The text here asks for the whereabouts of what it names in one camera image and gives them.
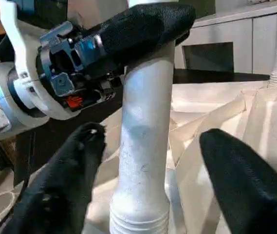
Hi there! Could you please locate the white cabinet with glass doors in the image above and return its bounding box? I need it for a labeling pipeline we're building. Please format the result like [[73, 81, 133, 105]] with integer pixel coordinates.
[[174, 0, 277, 75]]

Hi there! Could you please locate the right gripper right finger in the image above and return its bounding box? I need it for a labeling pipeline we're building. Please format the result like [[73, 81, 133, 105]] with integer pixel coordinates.
[[199, 128, 277, 234]]

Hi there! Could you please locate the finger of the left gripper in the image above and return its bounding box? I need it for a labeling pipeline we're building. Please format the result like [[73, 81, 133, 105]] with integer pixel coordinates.
[[96, 2, 197, 68]]

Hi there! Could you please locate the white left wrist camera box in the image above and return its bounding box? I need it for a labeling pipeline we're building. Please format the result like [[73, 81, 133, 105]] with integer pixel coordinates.
[[0, 0, 78, 121]]

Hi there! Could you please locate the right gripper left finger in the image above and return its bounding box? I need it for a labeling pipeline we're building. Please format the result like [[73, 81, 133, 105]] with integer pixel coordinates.
[[0, 121, 108, 234]]

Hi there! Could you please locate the white plastic table top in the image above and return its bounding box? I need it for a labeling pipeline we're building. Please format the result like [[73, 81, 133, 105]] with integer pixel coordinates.
[[0, 80, 277, 234]]

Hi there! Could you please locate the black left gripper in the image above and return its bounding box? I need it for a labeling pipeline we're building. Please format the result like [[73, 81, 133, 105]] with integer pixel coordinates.
[[35, 21, 125, 112]]

